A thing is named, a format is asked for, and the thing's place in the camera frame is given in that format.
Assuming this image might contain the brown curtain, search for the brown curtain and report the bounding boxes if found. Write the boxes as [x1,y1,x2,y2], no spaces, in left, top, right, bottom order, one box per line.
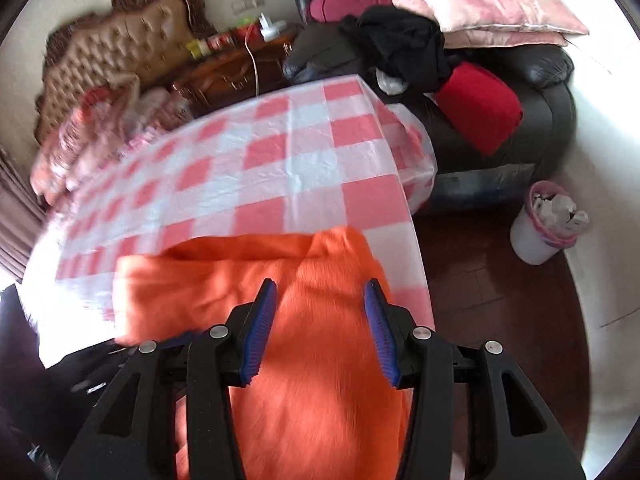
[0,150,47,281]

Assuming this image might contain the carved wooden nightstand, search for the carved wooden nightstand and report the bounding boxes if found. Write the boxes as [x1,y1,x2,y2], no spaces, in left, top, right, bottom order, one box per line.
[172,27,301,111]

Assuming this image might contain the white cable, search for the white cable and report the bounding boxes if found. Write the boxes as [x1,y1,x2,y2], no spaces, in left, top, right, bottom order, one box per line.
[244,25,262,97]

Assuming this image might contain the red white checkered bedsheet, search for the red white checkered bedsheet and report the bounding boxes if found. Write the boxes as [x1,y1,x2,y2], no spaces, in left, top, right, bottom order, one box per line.
[25,74,440,368]

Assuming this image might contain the maroon cushion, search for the maroon cushion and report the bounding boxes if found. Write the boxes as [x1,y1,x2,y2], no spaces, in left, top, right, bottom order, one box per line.
[307,0,393,23]

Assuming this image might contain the red cushion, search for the red cushion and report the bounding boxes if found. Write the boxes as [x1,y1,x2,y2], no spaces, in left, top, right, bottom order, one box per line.
[436,61,525,157]

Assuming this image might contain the flat pink pillow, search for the flat pink pillow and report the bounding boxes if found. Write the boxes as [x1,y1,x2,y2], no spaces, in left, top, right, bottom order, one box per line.
[442,30,571,50]

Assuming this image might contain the red box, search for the red box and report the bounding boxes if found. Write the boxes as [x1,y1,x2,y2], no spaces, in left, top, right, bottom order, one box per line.
[207,30,238,51]

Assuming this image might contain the pink floral bedding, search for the pink floral bedding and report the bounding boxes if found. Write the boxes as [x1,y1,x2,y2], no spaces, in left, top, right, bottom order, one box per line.
[30,75,193,206]

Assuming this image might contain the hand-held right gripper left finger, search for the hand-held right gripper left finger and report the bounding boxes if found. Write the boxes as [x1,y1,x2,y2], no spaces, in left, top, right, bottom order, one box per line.
[57,278,278,480]

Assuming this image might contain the tufted brown carved headboard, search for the tufted brown carved headboard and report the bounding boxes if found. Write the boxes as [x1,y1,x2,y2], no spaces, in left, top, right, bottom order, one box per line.
[34,0,216,143]

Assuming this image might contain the white trash bin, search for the white trash bin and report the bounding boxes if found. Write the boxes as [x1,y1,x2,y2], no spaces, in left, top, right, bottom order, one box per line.
[510,181,591,266]

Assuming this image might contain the white appliance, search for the white appliance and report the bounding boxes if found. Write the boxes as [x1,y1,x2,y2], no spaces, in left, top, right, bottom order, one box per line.
[259,12,288,41]

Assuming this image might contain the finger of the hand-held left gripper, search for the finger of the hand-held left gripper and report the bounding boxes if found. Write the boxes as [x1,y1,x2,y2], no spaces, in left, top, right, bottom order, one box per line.
[162,330,203,351]

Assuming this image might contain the black leather sofa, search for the black leather sofa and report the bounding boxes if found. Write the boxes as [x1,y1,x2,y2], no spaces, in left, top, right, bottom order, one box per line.
[282,0,576,211]

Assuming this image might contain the black clothing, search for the black clothing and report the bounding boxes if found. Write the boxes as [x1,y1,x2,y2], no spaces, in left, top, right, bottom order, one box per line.
[339,6,453,93]

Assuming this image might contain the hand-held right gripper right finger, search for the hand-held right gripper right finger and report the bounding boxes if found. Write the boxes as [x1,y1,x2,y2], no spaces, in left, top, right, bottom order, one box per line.
[363,278,586,480]

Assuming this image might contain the orange pants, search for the orange pants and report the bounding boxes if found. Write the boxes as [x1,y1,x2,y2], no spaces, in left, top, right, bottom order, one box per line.
[112,226,416,480]

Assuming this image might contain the person's leg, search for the person's leg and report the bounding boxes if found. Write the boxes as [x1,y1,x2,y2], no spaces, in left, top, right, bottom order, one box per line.
[0,285,58,480]

